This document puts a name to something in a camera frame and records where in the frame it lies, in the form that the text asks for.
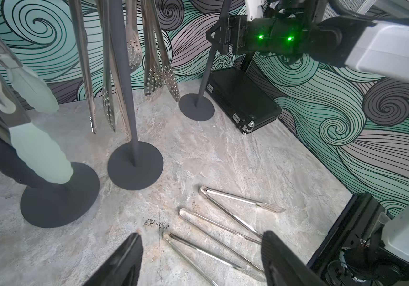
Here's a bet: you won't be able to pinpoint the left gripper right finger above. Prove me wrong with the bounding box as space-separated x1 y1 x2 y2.
261 231 326 286

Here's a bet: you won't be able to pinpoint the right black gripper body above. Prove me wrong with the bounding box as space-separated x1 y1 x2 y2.
227 16 319 56

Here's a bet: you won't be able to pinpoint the clear metal tongs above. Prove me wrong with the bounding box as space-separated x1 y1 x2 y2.
125 1 180 102

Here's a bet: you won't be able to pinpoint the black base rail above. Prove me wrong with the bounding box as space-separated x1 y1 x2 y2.
307 193 409 286

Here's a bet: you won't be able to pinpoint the black tray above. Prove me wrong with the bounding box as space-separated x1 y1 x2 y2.
206 67 282 134

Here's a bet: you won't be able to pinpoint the dark utensil rack stand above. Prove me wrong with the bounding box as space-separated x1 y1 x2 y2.
179 0 232 122
107 1 163 191
0 117 101 229

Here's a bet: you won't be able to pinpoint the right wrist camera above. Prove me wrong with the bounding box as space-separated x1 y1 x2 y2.
245 0 270 22

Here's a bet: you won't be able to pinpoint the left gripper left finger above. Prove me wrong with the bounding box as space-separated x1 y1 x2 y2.
84 232 144 286

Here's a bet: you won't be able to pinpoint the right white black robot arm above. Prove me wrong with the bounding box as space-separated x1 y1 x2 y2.
206 1 409 83

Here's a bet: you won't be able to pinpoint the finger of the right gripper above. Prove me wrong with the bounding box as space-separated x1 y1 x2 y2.
206 16 231 55

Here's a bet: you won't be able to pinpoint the green metal tongs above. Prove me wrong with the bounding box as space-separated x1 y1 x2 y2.
0 31 74 185

